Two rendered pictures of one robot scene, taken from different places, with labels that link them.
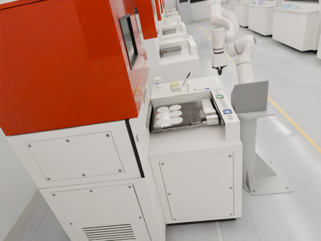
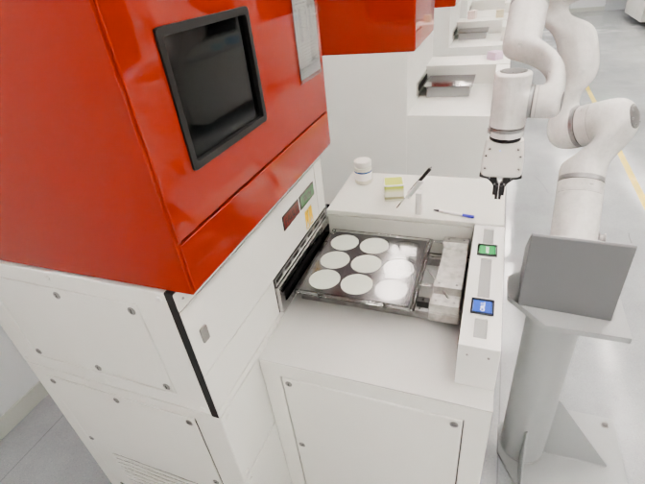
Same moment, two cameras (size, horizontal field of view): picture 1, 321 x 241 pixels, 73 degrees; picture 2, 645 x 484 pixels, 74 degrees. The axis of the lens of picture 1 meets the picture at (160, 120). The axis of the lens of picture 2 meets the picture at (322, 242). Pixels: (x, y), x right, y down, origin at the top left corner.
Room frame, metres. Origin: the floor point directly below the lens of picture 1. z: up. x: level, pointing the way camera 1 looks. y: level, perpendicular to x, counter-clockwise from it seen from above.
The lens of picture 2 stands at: (0.43, -0.33, 1.73)
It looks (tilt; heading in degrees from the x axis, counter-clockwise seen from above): 33 degrees down; 17
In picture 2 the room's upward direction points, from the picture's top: 7 degrees counter-clockwise
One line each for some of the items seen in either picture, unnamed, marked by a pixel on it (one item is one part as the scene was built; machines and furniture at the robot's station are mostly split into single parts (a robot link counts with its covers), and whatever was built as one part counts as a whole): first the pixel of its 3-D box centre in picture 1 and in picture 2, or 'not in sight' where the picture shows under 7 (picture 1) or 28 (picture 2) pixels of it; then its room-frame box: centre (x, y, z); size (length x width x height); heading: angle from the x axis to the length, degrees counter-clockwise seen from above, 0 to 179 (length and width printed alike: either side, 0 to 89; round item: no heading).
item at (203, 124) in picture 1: (185, 126); (376, 304); (1.43, -0.18, 0.84); 0.50 x 0.02 x 0.03; 83
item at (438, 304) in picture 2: (212, 117); (444, 304); (1.38, -0.38, 0.89); 0.08 x 0.03 x 0.03; 83
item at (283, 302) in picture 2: (150, 118); (306, 259); (1.57, 0.08, 0.89); 0.44 x 0.02 x 0.10; 173
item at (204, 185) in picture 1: (194, 153); (403, 355); (1.62, -0.25, 0.41); 0.97 x 0.64 x 0.82; 173
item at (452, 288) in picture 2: (210, 113); (447, 287); (1.46, -0.39, 0.89); 0.08 x 0.03 x 0.03; 83
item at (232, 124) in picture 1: (223, 112); (482, 295); (1.45, -0.49, 0.89); 0.55 x 0.09 x 0.14; 173
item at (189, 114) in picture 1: (175, 114); (366, 264); (1.56, -0.13, 0.90); 0.34 x 0.34 x 0.01; 83
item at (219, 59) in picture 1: (219, 58); (503, 154); (1.57, -0.51, 1.27); 0.10 x 0.07 x 0.11; 83
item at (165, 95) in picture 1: (185, 93); (417, 210); (1.93, -0.28, 0.89); 0.62 x 0.35 x 0.14; 83
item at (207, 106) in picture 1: (208, 111); (450, 279); (1.54, -0.40, 0.87); 0.36 x 0.08 x 0.03; 173
